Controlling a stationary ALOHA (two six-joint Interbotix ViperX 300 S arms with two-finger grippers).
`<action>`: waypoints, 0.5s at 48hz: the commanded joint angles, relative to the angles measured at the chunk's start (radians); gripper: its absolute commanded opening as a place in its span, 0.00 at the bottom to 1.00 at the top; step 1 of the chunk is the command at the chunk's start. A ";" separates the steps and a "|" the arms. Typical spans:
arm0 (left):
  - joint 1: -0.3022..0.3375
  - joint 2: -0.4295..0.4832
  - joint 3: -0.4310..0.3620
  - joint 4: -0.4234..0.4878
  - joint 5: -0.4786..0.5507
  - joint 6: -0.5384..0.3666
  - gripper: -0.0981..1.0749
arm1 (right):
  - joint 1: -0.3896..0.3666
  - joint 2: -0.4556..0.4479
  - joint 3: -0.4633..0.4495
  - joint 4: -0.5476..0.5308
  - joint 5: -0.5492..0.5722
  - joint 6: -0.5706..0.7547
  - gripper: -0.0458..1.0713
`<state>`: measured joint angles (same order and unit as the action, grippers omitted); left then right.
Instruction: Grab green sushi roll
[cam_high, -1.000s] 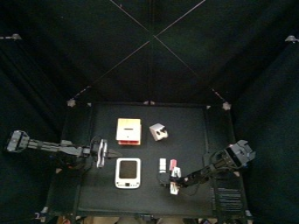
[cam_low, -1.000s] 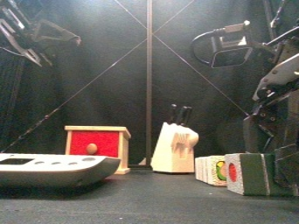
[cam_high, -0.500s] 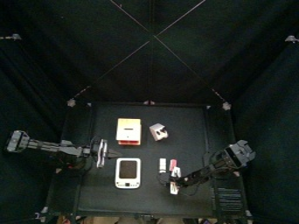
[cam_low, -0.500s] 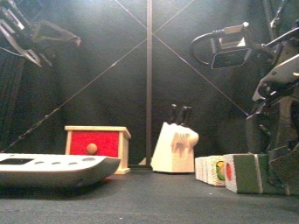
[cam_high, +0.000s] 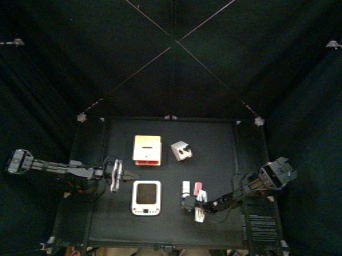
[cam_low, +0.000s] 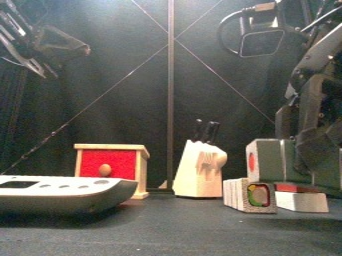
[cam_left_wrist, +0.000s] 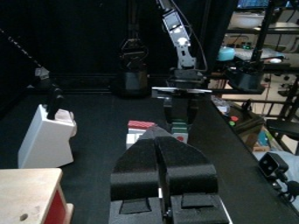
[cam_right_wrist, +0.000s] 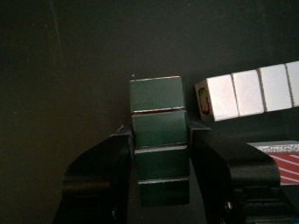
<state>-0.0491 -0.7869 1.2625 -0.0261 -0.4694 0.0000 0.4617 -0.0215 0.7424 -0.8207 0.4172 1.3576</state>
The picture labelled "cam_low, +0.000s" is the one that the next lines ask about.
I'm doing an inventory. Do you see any black knife handle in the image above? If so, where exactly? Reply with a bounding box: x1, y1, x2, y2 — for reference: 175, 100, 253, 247
201, 120, 215, 144
207, 121, 222, 146
191, 118, 205, 143

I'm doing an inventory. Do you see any diagonal brace wire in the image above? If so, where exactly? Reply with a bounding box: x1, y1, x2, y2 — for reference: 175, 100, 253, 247
129, 0, 277, 125
0, 0, 225, 176

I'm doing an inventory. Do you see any wooden drawer box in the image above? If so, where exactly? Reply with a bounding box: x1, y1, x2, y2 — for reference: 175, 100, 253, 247
73, 143, 151, 200

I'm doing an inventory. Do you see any red white nigiri toy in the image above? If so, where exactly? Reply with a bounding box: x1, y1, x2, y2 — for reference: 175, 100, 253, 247
274, 182, 332, 214

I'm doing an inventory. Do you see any black camera cable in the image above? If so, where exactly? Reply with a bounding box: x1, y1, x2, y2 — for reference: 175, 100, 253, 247
215, 8, 258, 56

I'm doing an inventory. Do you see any green sushi roll toy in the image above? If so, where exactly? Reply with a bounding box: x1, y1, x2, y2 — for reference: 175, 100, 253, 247
245, 137, 342, 192

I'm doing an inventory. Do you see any vertical metal frame pole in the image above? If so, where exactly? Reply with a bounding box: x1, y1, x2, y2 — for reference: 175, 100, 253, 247
158, 0, 177, 193

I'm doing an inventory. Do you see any red drawer with knob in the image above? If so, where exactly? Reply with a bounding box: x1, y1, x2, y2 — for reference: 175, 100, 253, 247
79, 149, 138, 181

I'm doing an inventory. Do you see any white grey toy appliance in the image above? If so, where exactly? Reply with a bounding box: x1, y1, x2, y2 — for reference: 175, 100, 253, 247
0, 174, 141, 216

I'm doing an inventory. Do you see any wooden knife block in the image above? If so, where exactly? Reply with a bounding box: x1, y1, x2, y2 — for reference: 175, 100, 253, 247
171, 139, 229, 199

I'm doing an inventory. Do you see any white sushi roll toy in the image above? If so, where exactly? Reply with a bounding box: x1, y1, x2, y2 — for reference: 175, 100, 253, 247
222, 177, 280, 215

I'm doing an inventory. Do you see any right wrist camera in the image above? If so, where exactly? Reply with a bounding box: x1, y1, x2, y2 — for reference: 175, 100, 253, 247
238, 1, 288, 59

